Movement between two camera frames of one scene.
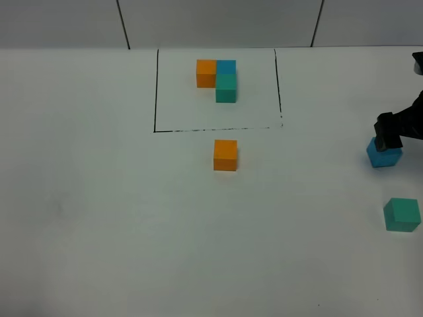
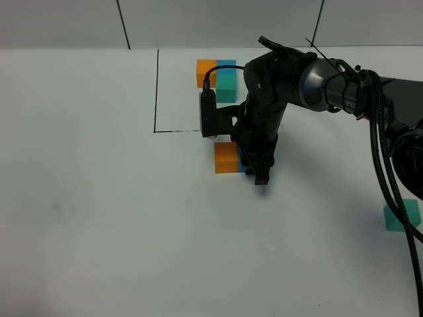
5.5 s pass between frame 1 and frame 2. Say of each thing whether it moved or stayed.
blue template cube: stayed
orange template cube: stayed
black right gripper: moved
